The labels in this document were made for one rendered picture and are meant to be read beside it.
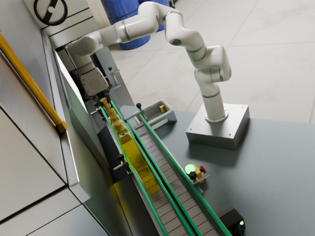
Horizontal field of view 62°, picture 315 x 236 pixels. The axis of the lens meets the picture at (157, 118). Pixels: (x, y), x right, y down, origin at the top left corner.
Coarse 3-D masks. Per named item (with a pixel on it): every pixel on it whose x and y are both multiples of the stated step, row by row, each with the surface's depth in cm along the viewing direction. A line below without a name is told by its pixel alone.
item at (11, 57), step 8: (0, 32) 56; (0, 40) 56; (0, 48) 57; (8, 48) 58; (8, 56) 58; (16, 56) 59; (16, 64) 60; (24, 72) 61; (24, 80) 62; (32, 80) 63; (32, 88) 63; (40, 96) 65; (40, 104) 67; (48, 104) 67; (48, 112) 68; (56, 112) 70; (56, 120) 70; (64, 128) 71
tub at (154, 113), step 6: (156, 102) 171; (162, 102) 172; (144, 108) 170; (150, 108) 172; (156, 108) 173; (168, 108) 165; (144, 114) 172; (150, 114) 173; (156, 114) 173; (162, 114) 171; (138, 120) 162; (150, 120) 170
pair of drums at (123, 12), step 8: (104, 0) 441; (112, 0) 433; (120, 0) 434; (128, 0) 439; (136, 0) 454; (144, 0) 479; (152, 0) 478; (160, 0) 483; (104, 8) 457; (112, 8) 442; (120, 8) 441; (128, 8) 444; (136, 8) 454; (112, 16) 453; (120, 16) 448; (128, 16) 450; (112, 24) 467; (160, 24) 505; (136, 40) 476; (144, 40) 483; (128, 48) 486
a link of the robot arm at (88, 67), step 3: (90, 63) 113; (84, 66) 112; (87, 66) 112; (90, 66) 113; (93, 66) 114; (78, 69) 113; (81, 69) 112; (84, 69) 112; (87, 69) 113; (90, 69) 113; (75, 72) 114; (78, 72) 114; (81, 72) 113; (84, 72) 113
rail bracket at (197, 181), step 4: (192, 172) 97; (192, 176) 96; (196, 176) 96; (204, 176) 100; (208, 176) 100; (192, 180) 99; (196, 180) 98; (200, 180) 99; (196, 184) 98; (200, 184) 99; (196, 188) 100; (200, 188) 104; (200, 192) 102
